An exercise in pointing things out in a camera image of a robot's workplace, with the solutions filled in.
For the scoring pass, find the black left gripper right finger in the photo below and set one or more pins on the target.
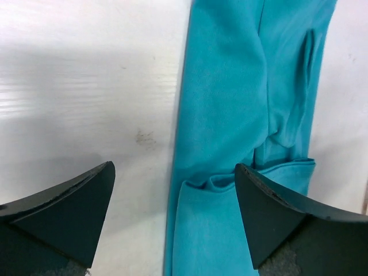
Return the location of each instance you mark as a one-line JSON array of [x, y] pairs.
[[290, 234]]

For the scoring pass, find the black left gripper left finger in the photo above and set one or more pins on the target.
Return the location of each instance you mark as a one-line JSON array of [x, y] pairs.
[[56, 231]]

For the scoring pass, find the teal t-shirt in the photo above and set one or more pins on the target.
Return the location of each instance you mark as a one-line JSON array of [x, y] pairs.
[[248, 95]]

